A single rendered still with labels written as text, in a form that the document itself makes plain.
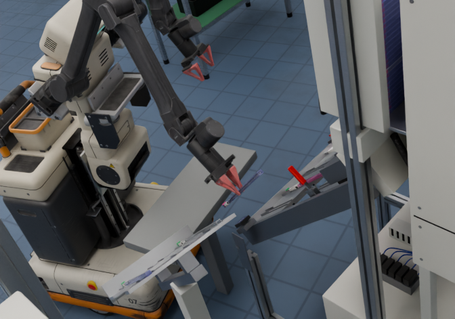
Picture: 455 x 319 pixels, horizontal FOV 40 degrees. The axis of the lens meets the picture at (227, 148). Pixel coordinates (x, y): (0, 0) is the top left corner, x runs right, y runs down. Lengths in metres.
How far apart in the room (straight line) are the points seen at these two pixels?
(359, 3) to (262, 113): 2.66
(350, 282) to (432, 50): 1.05
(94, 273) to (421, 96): 1.89
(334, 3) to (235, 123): 2.64
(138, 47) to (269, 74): 2.40
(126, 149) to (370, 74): 1.40
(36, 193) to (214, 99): 1.77
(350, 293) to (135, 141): 1.02
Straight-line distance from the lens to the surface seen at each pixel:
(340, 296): 1.99
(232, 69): 4.24
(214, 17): 4.16
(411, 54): 1.17
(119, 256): 2.80
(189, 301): 1.87
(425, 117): 1.23
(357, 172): 1.38
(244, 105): 3.87
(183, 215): 2.38
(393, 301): 1.97
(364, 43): 1.19
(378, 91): 1.24
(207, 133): 1.72
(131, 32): 1.76
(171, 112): 1.77
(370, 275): 1.64
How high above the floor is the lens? 2.22
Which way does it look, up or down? 38 degrees down
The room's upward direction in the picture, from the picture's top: 16 degrees counter-clockwise
